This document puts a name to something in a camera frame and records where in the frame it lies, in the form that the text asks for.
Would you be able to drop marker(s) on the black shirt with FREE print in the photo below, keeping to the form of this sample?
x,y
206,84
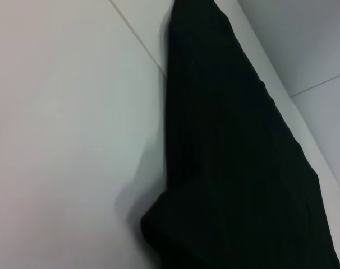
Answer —
x,y
229,154

